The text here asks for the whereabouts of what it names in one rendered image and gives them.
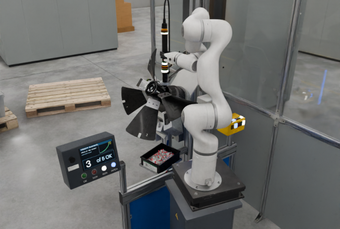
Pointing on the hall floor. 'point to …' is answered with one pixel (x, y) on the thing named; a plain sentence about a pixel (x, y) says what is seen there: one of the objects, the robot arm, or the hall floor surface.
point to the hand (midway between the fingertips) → (164, 53)
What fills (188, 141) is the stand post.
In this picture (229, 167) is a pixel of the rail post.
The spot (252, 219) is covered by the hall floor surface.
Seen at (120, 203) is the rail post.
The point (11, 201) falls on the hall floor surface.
